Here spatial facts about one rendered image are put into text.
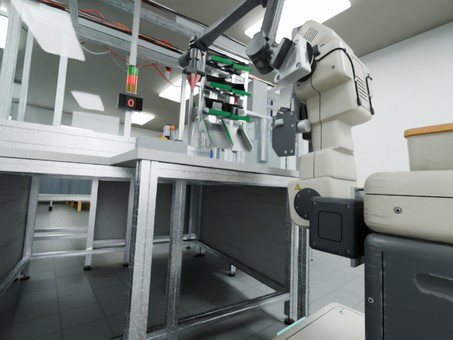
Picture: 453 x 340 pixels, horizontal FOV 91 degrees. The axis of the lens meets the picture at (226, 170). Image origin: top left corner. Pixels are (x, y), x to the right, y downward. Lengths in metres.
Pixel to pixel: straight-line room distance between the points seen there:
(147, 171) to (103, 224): 2.11
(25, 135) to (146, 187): 0.53
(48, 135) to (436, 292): 1.12
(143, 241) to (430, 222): 0.62
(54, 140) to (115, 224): 1.82
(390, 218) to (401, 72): 4.04
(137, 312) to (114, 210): 2.05
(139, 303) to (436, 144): 0.81
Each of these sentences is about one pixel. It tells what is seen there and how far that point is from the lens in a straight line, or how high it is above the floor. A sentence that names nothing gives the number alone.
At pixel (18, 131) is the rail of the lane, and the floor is 0.92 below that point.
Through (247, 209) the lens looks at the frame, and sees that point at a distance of 1.81.
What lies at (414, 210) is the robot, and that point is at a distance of 0.52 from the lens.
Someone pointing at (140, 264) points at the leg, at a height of 0.56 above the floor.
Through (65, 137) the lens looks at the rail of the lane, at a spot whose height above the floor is 0.92.
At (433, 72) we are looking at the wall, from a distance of 4.38.
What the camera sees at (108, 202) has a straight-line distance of 2.69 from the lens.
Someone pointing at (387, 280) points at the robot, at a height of 0.61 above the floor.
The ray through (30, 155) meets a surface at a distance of 0.94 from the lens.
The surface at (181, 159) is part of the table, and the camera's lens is 0.66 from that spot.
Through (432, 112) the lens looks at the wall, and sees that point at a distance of 4.20.
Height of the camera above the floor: 0.76
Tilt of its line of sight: 5 degrees up
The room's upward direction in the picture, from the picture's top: 3 degrees clockwise
